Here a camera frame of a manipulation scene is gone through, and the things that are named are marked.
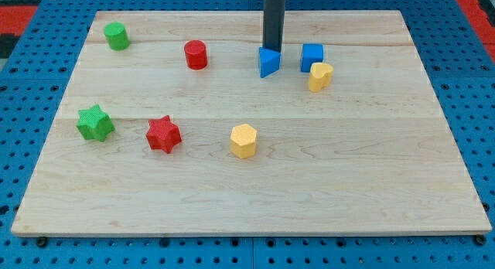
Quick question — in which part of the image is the blue cube block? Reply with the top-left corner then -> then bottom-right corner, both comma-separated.
300,43 -> 324,73

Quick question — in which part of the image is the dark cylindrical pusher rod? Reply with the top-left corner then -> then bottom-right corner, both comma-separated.
262,0 -> 285,53

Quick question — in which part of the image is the yellow heart block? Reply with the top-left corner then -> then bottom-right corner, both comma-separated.
308,63 -> 333,93

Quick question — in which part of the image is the green star block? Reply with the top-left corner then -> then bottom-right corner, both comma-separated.
76,104 -> 115,142

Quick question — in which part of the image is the green cylinder block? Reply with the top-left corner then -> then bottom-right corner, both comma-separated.
104,22 -> 130,51

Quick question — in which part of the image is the blue triangle block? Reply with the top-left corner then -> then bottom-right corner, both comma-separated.
258,47 -> 281,78

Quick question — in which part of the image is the yellow hexagon block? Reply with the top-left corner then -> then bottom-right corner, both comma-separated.
230,124 -> 258,159

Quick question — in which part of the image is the red cylinder block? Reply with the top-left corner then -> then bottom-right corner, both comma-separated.
184,40 -> 208,70

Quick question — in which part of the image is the light wooden board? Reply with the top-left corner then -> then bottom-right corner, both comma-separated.
12,10 -> 492,237

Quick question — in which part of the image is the red star block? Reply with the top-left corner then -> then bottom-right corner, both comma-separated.
146,115 -> 182,154

